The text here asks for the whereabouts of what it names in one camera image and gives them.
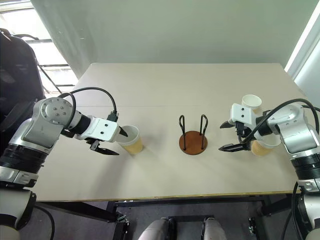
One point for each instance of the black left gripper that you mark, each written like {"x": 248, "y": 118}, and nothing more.
{"x": 93, "y": 144}

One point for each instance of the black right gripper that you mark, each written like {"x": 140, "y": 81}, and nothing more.
{"x": 243, "y": 131}

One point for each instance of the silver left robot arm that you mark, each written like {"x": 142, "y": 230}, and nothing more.
{"x": 47, "y": 125}

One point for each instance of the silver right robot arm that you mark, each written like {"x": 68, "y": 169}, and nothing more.
{"x": 297, "y": 130}

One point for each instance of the tan paper cup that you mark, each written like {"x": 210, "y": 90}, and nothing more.
{"x": 258, "y": 149}
{"x": 133, "y": 145}
{"x": 251, "y": 101}

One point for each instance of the black window railing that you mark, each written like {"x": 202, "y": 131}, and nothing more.
{"x": 53, "y": 82}

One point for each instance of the grey rounded robot leg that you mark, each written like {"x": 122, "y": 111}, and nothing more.
{"x": 214, "y": 228}
{"x": 155, "y": 228}

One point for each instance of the black office chair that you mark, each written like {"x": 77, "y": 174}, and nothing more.
{"x": 17, "y": 75}

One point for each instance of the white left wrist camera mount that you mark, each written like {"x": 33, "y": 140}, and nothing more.
{"x": 102, "y": 128}

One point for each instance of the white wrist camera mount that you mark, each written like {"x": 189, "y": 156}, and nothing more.
{"x": 102, "y": 128}
{"x": 241, "y": 113}

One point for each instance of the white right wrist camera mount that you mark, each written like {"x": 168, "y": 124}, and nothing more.
{"x": 241, "y": 113}

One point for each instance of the black metal table frame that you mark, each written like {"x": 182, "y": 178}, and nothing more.
{"x": 75, "y": 206}

